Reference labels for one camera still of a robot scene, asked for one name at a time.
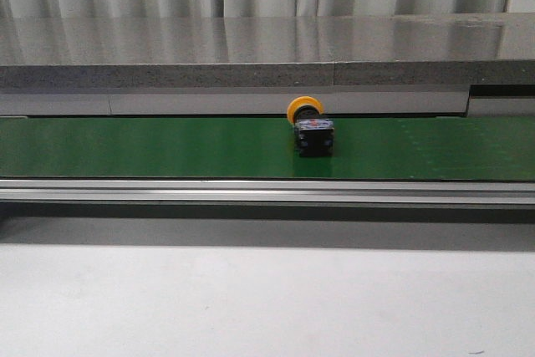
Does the grey stone counter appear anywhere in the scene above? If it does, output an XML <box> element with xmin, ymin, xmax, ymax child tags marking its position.
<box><xmin>1</xmin><ymin>13</ymin><xmax>534</xmax><ymax>116</ymax></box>

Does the yellow push button switch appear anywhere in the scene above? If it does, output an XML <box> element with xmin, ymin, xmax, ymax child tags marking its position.
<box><xmin>287</xmin><ymin>96</ymin><xmax>334</xmax><ymax>157</ymax></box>

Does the green conveyor belt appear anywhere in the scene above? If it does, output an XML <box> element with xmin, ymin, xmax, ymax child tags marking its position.
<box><xmin>1</xmin><ymin>117</ymin><xmax>534</xmax><ymax>181</ymax></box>

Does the aluminium conveyor side rail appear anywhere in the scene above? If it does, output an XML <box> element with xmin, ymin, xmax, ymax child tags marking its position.
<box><xmin>1</xmin><ymin>179</ymin><xmax>534</xmax><ymax>208</ymax></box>

